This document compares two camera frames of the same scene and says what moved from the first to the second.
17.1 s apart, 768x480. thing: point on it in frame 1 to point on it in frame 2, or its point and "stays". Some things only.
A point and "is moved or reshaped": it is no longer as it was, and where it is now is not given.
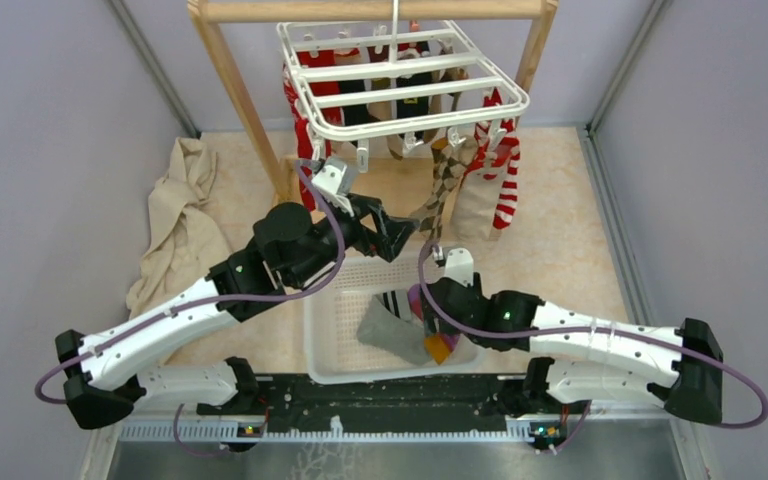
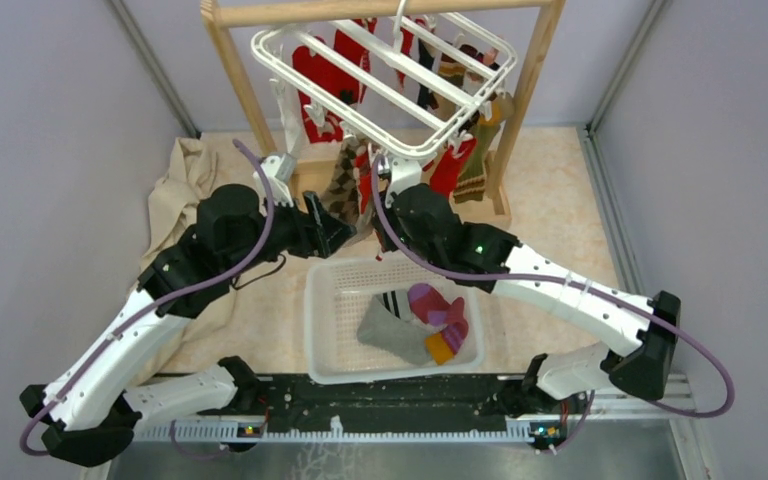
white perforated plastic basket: x=333 y=351 stays
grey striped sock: x=388 y=325 stays
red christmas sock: x=312 y=92 to x=329 y=75
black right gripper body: x=477 y=284 to x=420 y=248
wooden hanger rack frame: x=538 y=15 is moved or reshaped
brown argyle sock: x=450 y=162 to x=339 y=199
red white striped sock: x=499 y=145 to x=362 y=174
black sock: x=355 y=115 to x=426 y=60
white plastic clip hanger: x=393 y=84 is moved or reshaped
